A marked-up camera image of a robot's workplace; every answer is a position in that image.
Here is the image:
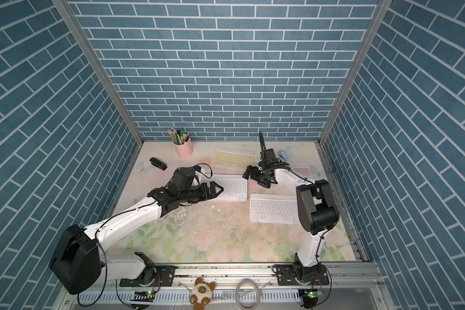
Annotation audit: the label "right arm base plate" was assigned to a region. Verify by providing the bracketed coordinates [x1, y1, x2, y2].
[271, 263, 330, 286]

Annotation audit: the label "pink keyboard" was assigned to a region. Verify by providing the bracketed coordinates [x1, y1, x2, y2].
[291, 164, 312, 178]

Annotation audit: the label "pencils in cup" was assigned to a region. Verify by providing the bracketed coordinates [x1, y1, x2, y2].
[168, 128, 190, 145]

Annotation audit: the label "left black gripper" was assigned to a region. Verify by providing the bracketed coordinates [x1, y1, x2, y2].
[179, 181, 225, 204]

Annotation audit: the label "white keyboard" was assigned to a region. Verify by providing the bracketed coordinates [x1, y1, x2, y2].
[200, 174, 248, 202]
[249, 194, 300, 225]

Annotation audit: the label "yellow keyboard at back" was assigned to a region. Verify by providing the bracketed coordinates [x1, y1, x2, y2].
[211, 147, 254, 170]

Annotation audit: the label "pink pencil cup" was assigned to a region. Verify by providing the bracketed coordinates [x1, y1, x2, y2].
[173, 140, 193, 160]

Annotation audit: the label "small blue stapler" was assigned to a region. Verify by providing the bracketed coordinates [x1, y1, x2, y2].
[279, 150, 288, 161]

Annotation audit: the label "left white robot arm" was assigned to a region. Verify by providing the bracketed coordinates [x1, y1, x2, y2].
[50, 182, 224, 295]

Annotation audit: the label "plush toy cat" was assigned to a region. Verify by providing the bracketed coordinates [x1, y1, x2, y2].
[189, 278, 216, 310]

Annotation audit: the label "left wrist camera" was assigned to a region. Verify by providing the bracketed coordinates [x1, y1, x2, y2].
[170, 165, 201, 190]

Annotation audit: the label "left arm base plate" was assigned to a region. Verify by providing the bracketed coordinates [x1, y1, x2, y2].
[119, 265, 176, 288]

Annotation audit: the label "aluminium front rail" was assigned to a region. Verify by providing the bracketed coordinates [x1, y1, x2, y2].
[53, 262, 394, 309]

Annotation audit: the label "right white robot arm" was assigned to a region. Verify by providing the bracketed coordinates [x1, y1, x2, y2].
[243, 165, 340, 282]

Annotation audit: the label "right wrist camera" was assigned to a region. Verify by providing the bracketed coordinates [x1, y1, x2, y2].
[258, 149, 279, 169]

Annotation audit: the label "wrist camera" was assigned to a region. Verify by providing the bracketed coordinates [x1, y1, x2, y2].
[170, 165, 201, 190]
[258, 149, 279, 169]

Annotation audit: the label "coiled white cable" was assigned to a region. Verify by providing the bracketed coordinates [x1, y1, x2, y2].
[234, 278, 263, 310]

